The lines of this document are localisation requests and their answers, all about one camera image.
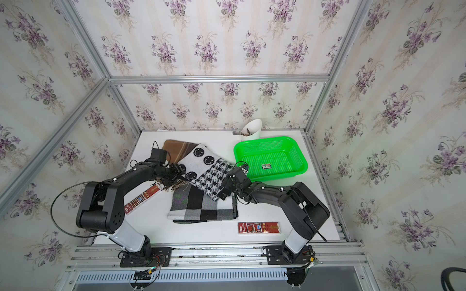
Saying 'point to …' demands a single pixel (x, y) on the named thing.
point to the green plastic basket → (270, 157)
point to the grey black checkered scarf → (189, 204)
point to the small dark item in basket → (266, 166)
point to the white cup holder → (251, 130)
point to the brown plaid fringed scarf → (178, 150)
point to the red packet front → (258, 227)
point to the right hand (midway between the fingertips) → (228, 183)
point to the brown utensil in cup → (248, 133)
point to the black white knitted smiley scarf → (205, 170)
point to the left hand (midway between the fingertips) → (183, 175)
